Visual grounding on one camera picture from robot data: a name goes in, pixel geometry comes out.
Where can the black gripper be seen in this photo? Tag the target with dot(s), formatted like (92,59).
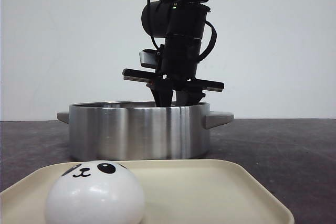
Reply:
(178,60)

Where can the cream plastic tray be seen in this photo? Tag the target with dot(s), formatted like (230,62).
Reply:
(176,191)

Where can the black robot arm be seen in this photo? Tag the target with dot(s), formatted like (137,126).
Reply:
(164,18)

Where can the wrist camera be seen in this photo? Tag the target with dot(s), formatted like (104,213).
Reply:
(149,58)

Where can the stainless steel pot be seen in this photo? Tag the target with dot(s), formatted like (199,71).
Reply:
(139,130)

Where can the front left panda bun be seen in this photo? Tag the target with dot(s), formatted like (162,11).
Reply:
(96,192)

